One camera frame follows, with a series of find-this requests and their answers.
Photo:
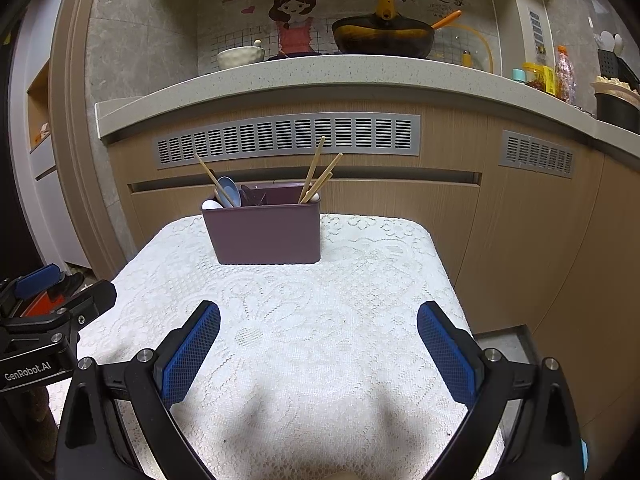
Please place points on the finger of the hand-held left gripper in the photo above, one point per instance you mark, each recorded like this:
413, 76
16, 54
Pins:
35, 280
90, 300

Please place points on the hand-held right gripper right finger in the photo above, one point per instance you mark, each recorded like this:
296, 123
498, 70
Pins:
450, 355

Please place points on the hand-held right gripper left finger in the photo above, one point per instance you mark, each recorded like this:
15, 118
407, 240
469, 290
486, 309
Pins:
192, 355

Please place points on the purple plastic utensil holder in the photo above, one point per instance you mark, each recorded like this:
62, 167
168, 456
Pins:
265, 235

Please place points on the white plastic spoon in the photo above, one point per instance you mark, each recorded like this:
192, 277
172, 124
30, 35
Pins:
211, 205

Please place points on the blue plastic spoon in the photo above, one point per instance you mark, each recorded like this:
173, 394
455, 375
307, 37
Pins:
229, 190

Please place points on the wooden chopstick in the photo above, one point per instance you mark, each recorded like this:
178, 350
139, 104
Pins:
205, 170
315, 162
326, 180
330, 167

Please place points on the metal utensil with white knob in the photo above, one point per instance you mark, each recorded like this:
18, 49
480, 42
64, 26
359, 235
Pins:
313, 196

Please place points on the person's left forearm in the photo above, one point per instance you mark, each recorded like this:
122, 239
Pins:
42, 420

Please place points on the grey shelf unit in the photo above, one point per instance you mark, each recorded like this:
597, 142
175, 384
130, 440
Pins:
37, 160

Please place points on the white lace tablecloth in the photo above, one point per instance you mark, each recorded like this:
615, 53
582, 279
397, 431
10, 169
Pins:
310, 320

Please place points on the wooden kitchen cabinet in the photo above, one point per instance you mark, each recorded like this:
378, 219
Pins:
525, 240

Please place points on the short grey vent grille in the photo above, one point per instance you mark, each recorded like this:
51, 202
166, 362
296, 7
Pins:
535, 152

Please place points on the long grey vent grille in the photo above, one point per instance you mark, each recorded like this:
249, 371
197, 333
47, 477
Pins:
280, 135

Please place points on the white stone mortar bowl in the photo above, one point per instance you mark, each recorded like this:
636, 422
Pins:
237, 57

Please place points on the teal lid jar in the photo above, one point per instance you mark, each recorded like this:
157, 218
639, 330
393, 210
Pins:
518, 76

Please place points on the yellow lid sauce jar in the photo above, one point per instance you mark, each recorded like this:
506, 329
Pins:
537, 80

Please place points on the small yellow bottle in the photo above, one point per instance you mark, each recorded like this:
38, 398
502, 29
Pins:
466, 59

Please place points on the speckled stone countertop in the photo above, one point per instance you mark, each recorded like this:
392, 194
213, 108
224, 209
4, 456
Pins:
300, 77

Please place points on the black bucket with beige rim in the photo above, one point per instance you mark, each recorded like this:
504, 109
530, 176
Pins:
617, 107

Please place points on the orange cap clear bottle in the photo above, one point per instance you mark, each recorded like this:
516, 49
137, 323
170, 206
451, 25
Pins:
565, 75

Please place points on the black utensil rack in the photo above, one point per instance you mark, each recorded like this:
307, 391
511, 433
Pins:
612, 62

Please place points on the cartoon wall sticker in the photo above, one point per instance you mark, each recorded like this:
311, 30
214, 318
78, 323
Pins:
295, 20

